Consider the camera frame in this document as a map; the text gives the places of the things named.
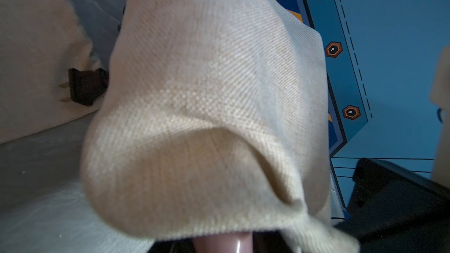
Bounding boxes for pink hair dryer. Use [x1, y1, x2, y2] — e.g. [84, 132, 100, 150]
[192, 232, 253, 253]

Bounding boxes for black hair dryer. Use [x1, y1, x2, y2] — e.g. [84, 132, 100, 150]
[59, 68, 109, 107]

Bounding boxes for beige printed drawstring pouch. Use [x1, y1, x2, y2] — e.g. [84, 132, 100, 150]
[1, 0, 101, 143]

